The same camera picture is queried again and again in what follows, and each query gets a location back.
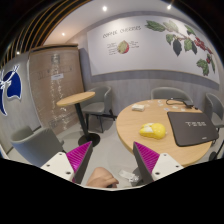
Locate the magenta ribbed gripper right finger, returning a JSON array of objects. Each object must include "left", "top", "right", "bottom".
[{"left": 132, "top": 141, "right": 185, "bottom": 185}]

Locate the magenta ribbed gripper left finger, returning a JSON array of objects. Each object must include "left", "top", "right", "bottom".
[{"left": 40, "top": 140, "right": 94, "bottom": 185}]

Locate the yellow computer mouse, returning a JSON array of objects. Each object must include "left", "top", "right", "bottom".
[{"left": 139, "top": 123, "right": 166, "bottom": 139}]

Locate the black mouse pad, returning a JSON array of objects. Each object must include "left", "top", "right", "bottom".
[{"left": 167, "top": 112, "right": 219, "bottom": 147}]

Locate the bare human hand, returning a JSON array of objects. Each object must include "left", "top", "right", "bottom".
[{"left": 87, "top": 167, "right": 119, "bottom": 188}]

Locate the crumpled white paper on floor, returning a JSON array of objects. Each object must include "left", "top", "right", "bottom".
[{"left": 119, "top": 170, "right": 139, "bottom": 183}]

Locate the round wooden table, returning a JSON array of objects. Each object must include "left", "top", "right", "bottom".
[{"left": 116, "top": 99, "right": 211, "bottom": 167}]

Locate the grey armchair near left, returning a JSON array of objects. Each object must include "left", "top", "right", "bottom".
[{"left": 10, "top": 126, "right": 64, "bottom": 167}]

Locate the white tissue pack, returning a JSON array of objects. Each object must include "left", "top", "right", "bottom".
[{"left": 132, "top": 104, "right": 145, "bottom": 111}]

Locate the grey chair behind side table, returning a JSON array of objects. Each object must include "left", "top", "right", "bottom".
[{"left": 81, "top": 86, "right": 116, "bottom": 125}]

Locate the small round side table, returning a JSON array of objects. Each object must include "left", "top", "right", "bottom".
[{"left": 56, "top": 92, "right": 100, "bottom": 146}]

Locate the grey chair behind round table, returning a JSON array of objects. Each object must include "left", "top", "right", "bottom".
[{"left": 151, "top": 87, "right": 193, "bottom": 104}]

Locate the grey chair at right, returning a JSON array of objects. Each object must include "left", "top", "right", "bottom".
[{"left": 204, "top": 93, "right": 224, "bottom": 129}]

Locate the black cable on table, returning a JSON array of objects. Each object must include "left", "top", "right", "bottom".
[{"left": 165, "top": 97, "right": 199, "bottom": 110}]

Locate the blue deer wall logo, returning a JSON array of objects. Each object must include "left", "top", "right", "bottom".
[{"left": 0, "top": 65, "right": 22, "bottom": 116}]

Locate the coffee cherries wall poster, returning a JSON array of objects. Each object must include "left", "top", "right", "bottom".
[{"left": 87, "top": 15, "right": 219, "bottom": 82}]

